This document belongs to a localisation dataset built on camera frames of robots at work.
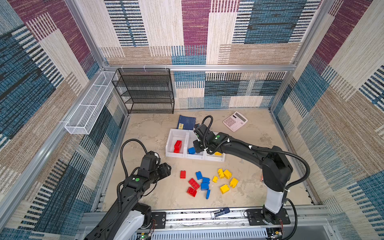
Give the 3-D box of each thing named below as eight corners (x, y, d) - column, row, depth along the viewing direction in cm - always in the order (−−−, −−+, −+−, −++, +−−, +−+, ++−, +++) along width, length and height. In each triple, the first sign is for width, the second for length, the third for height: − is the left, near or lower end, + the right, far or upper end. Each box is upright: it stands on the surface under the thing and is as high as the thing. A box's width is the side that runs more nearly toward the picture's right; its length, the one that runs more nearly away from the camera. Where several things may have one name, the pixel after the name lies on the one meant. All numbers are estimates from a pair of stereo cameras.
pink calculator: (233, 132, 109) (234, 129, 106) (222, 123, 114) (223, 120, 111) (247, 122, 114) (248, 119, 112) (235, 114, 120) (236, 111, 117)
